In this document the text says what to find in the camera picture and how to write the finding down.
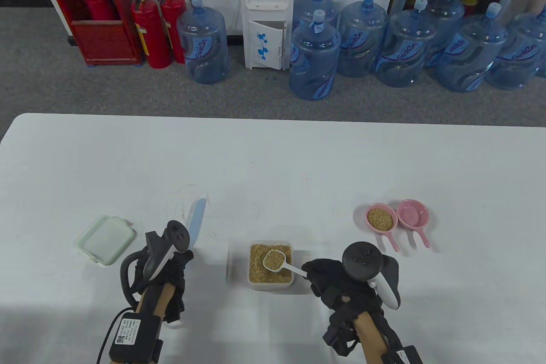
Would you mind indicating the person's right hand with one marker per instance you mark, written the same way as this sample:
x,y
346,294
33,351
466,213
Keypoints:
x,y
330,276

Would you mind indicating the person's left hand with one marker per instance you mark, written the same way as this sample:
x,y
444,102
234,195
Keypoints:
x,y
175,272

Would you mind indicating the white coffee spoon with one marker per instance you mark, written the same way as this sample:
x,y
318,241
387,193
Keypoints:
x,y
294,270

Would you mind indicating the light blue knife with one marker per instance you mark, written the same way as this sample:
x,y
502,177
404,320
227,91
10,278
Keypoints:
x,y
197,219

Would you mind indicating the clear plastic container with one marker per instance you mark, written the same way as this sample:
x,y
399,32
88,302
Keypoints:
x,y
273,286

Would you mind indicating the white sesame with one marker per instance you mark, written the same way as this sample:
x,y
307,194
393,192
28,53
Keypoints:
x,y
258,274

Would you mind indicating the clear green-rimmed container lid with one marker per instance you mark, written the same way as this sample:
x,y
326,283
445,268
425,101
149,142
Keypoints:
x,y
106,240

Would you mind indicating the small white sesame portion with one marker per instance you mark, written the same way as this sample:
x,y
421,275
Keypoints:
x,y
379,219

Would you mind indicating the person's right forearm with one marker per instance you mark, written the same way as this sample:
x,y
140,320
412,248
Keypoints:
x,y
371,338

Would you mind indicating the person's left forearm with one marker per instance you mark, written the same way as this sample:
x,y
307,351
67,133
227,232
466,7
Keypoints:
x,y
153,302

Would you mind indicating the black white right hand controller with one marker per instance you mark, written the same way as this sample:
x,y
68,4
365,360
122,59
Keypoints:
x,y
361,259

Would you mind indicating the row of blue water jugs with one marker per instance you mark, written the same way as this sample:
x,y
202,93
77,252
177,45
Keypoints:
x,y
315,56

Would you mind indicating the red fire extinguisher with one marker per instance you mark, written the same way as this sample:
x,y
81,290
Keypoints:
x,y
151,35
98,7
172,14

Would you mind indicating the red fire extinguisher cabinet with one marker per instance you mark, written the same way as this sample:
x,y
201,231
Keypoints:
x,y
102,39

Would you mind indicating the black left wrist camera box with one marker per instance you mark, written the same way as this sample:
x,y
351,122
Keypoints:
x,y
134,336

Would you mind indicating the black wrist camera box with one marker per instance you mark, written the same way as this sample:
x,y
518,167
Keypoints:
x,y
405,356
134,336

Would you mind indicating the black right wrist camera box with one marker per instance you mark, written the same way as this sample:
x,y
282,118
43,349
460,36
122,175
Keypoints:
x,y
405,356

